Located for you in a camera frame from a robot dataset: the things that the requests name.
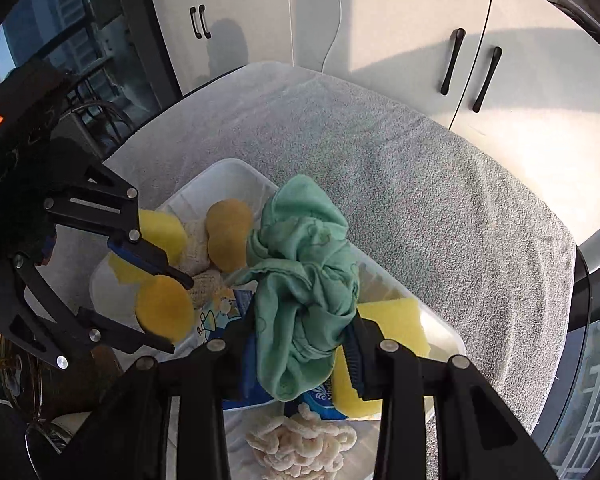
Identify black window frame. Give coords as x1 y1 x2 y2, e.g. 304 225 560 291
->
0 0 183 161

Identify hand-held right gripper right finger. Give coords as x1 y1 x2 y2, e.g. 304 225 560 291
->
342 316 548 480

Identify yellow rectangular sponge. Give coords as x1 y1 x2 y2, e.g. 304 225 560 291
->
330 296 431 418
107 209 197 347

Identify cream chenille scrubber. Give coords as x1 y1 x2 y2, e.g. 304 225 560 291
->
244 404 359 480

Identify tan peanut-shaped sponge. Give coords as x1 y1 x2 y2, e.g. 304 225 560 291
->
206 198 255 272

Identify white hanging cable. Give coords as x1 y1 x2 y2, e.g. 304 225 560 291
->
321 0 343 73

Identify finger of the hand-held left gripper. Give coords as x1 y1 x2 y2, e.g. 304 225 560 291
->
44 159 196 289
9 256 176 370

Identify white knitted cloth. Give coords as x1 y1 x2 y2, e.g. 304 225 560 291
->
172 217 241 313

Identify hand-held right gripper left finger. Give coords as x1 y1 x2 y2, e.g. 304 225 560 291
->
55 317 273 480

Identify white cabinet with bowl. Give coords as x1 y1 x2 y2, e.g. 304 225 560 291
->
147 0 297 97

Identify blue tissue packet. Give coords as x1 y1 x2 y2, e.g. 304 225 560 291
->
197 287 352 421

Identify high-rise buildings outside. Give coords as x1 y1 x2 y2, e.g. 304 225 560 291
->
0 0 101 86

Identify white plastic tray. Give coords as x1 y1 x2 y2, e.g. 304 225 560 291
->
89 158 467 480

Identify dark chair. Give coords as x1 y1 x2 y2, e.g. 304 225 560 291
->
55 101 137 161

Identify grey towel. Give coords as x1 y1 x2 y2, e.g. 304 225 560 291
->
102 60 579 461

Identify green cloth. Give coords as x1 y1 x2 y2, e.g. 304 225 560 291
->
234 175 362 402

